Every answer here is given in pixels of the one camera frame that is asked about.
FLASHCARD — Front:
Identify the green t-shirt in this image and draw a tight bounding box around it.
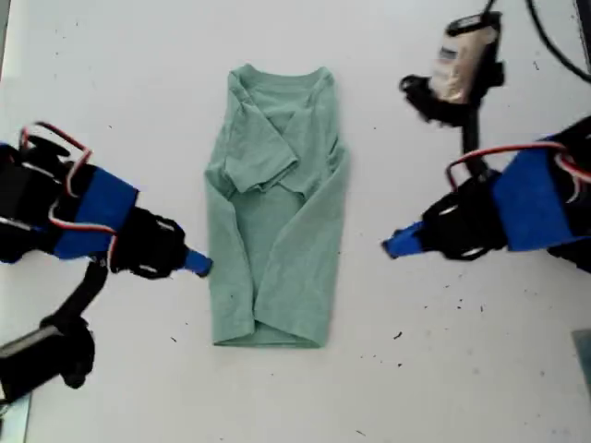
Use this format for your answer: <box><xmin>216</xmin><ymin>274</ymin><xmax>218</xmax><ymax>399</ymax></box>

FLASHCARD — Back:
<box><xmin>204</xmin><ymin>64</ymin><xmax>351</xmax><ymax>350</ymax></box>

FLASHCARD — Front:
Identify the grey plate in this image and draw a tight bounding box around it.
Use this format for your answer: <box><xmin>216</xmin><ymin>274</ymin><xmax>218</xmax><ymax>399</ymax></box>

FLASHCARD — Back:
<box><xmin>571</xmin><ymin>329</ymin><xmax>591</xmax><ymax>398</ymax></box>

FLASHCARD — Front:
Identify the shiny steel plate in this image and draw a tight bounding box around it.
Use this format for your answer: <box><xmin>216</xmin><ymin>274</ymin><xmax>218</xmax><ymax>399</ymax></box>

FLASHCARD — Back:
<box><xmin>0</xmin><ymin>390</ymin><xmax>33</xmax><ymax>443</ymax></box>

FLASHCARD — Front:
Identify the red white arm wire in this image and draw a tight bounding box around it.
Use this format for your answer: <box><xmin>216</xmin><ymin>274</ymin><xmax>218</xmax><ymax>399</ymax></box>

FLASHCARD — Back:
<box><xmin>20</xmin><ymin>122</ymin><xmax>119</xmax><ymax>273</ymax></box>
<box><xmin>445</xmin><ymin>142</ymin><xmax>591</xmax><ymax>204</ymax></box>

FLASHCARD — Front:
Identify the black camera stalk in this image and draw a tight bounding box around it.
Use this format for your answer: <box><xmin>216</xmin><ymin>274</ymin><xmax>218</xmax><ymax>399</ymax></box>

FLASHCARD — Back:
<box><xmin>459</xmin><ymin>108</ymin><xmax>490</xmax><ymax>179</ymax></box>
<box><xmin>53</xmin><ymin>260</ymin><xmax>110</xmax><ymax>329</ymax></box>

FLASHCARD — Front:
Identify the beige and black camera box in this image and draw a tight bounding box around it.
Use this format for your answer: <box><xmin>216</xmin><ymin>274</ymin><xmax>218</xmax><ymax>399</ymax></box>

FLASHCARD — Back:
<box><xmin>399</xmin><ymin>11</ymin><xmax>507</xmax><ymax>128</ymax></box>

